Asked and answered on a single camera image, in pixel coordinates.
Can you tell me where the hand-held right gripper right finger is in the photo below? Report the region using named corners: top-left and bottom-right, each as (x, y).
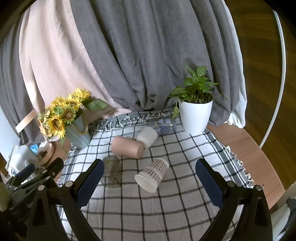
top-left (195, 158), bottom-right (274, 241)

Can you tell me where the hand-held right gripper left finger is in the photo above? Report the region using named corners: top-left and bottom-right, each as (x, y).
top-left (27, 159), bottom-right (105, 241)

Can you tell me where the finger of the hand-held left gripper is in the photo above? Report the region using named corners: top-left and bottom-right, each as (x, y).
top-left (9, 163), bottom-right (36, 189)
top-left (22, 158), bottom-right (64, 193)

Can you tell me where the checked paper cup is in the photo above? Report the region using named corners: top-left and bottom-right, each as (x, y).
top-left (134, 158), bottom-right (169, 193)

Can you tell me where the smoky glass cup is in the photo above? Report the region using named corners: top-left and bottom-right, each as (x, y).
top-left (103, 155), bottom-right (122, 188)

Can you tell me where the pink cup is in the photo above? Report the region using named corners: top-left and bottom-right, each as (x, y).
top-left (111, 136), bottom-right (144, 159)

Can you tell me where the white cup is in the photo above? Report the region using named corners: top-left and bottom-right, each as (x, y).
top-left (136, 126), bottom-right (159, 149)

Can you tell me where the beige roll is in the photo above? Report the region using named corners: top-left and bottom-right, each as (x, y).
top-left (0, 181), bottom-right (9, 212)

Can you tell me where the round wooden stand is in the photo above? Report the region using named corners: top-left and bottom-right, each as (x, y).
top-left (36, 142), bottom-right (55, 166)

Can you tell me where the white device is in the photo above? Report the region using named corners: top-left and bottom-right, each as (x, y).
top-left (9, 145), bottom-right (38, 178)

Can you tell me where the blue ribbed vase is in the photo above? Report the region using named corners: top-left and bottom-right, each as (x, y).
top-left (65, 115), bottom-right (92, 149)

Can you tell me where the sunflower bouquet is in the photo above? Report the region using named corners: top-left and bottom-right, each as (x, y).
top-left (37, 88), bottom-right (110, 140)

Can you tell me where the checked tablecloth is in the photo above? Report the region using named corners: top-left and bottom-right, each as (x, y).
top-left (57, 110), bottom-right (255, 241)

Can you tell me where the white plant pot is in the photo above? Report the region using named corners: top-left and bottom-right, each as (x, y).
top-left (179, 98), bottom-right (213, 135)

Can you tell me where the clear plastic container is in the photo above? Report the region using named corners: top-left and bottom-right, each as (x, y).
top-left (159, 119), bottom-right (178, 135)

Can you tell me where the white curtain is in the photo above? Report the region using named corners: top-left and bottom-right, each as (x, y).
top-left (225, 9), bottom-right (248, 129)

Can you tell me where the green leafy plant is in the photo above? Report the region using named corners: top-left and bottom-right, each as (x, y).
top-left (168, 65), bottom-right (228, 120)

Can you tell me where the pink curtain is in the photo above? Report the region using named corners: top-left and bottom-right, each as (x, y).
top-left (19, 9), bottom-right (133, 141)

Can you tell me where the white hoop tube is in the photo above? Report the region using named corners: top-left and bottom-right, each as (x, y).
top-left (259, 10), bottom-right (285, 149)

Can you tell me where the grey curtain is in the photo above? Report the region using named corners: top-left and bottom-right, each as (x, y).
top-left (0, 0), bottom-right (244, 145)

